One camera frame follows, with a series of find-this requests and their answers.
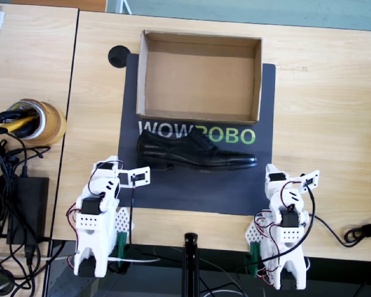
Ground black-handled scissors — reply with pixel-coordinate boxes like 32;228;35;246
0;108;38;123

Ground yellow-handled hand tool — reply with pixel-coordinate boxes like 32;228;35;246
0;116;40;136

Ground black power adapter brick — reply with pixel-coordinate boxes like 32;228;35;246
6;176;50;245

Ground thin black cable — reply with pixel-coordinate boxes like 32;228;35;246
0;136;52;186

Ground thin white cable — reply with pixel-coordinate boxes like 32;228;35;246
108;255;161;264

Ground black mains cable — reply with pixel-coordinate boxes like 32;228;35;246
0;216;55;290

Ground open cardboard box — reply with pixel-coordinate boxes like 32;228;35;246
135;29;263;126

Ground white perforated base plate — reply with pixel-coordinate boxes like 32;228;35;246
114;206;136;233
245;221;268;248

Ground black round cable grommet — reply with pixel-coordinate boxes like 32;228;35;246
108;45;131;69

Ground dark grey WOWROBO mat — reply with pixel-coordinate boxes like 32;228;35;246
117;53;278;217

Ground gripper white camera mount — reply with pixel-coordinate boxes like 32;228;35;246
117;166;151;189
299;169;322;195

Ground coiled black power cable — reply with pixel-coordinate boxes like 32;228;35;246
313;215;371;248

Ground green table clamp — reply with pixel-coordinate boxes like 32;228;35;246
245;243;263;276
116;231;130;269

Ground black camera stand pole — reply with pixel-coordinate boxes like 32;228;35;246
181;232;202;297

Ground brown packing tape roll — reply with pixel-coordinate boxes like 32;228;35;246
6;98;68;147

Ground black leather dress shoe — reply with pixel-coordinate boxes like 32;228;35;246
137;128;258;172

